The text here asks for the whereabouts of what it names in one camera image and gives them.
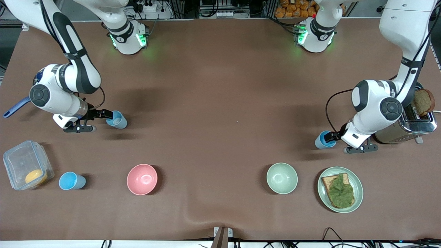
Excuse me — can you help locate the light blue plastic cup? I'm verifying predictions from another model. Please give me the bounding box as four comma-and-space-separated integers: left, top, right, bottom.
315, 130, 336, 149
105, 110, 128, 130
59, 172, 86, 190

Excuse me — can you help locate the thin black looped cable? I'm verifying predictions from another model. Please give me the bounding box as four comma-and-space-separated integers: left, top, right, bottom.
322, 227, 348, 248

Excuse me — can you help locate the pale green bowl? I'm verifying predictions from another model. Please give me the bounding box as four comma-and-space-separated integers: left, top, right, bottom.
266, 163, 298, 195

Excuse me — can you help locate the brown toast slice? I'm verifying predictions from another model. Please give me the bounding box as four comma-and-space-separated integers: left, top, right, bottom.
321, 173, 355, 209

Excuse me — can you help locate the green lettuce leaf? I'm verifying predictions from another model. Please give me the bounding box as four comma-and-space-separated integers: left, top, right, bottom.
327, 173, 355, 208

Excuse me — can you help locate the metal table edge bracket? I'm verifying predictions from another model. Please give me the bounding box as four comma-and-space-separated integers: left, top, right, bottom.
214, 227, 233, 248

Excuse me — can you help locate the black saucepan with blue handle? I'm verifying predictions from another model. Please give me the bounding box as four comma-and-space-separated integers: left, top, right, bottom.
3, 96, 31, 118

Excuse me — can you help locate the beige and chrome toaster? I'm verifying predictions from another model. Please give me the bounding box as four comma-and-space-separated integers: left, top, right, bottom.
374, 83, 437, 144

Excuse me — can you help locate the pale green round plate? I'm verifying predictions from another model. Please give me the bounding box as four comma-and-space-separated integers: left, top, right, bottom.
317, 167, 364, 214

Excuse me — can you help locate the white power strip with plugs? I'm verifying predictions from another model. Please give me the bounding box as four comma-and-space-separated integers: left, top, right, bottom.
133, 0, 157, 12

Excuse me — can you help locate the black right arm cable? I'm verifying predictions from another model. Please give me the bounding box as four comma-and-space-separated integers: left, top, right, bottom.
88, 86, 106, 111

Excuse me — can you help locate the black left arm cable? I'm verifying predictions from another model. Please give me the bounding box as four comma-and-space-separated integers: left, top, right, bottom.
325, 89, 355, 133

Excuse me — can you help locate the orange round fruit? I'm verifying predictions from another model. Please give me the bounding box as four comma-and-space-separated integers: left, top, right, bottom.
25, 169, 48, 185

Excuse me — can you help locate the brown bread slice in toaster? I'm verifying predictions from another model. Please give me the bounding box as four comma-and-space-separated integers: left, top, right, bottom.
413, 89, 435, 116

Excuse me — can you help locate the pink bowl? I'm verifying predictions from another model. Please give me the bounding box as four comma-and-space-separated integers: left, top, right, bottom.
126, 164, 158, 196

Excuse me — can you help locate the clear plastic food container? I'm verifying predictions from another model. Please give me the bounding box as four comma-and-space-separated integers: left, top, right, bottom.
3, 140, 55, 190

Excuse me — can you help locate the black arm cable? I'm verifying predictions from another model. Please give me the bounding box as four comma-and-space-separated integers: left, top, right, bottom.
325, 89, 355, 133
88, 86, 106, 111

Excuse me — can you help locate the bag of orange buns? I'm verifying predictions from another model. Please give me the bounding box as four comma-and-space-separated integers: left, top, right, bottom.
275, 0, 319, 18

